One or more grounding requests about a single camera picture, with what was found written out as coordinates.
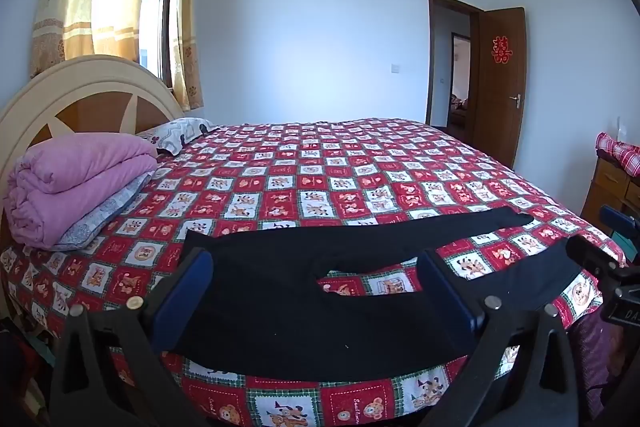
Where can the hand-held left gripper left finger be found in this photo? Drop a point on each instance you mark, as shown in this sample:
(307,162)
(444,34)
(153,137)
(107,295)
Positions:
(182,302)

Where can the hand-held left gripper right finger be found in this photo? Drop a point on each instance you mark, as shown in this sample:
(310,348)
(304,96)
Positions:
(450,302)

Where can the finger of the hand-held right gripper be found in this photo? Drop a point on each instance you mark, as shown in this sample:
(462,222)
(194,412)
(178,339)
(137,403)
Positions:
(617,222)
(587,252)

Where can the black pants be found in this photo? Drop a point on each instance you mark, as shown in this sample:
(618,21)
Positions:
(280,297)

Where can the wooden dresser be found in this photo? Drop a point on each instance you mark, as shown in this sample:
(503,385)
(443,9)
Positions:
(607,194)

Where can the red plaid cloth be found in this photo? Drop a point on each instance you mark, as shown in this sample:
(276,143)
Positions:
(620,154)

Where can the grey patterned pillow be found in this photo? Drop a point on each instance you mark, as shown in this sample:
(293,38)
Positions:
(102,214)

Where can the brown wooden door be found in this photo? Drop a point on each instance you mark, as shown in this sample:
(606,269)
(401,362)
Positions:
(497,122)

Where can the pink folded quilt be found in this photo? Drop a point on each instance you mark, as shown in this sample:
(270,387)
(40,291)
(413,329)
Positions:
(75,177)

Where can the white floral pillow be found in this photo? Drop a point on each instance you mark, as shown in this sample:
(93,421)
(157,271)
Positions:
(175,134)

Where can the red checked cartoon bed sheet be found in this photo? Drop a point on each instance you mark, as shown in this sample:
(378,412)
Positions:
(300,167)

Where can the brown sofa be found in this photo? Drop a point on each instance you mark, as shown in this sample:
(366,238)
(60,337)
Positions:
(457,107)

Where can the red paper door decoration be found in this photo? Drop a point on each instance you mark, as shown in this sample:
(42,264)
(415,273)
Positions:
(501,49)

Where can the cream and brown headboard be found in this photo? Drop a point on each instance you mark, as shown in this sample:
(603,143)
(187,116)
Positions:
(80,72)

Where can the narrow yellow curtain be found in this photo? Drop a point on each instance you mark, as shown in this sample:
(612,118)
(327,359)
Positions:
(187,22)

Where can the window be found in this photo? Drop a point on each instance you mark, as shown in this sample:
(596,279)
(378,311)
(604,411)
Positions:
(156,7)

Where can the brown door frame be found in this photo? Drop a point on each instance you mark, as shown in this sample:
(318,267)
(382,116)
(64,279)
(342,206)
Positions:
(430,57)

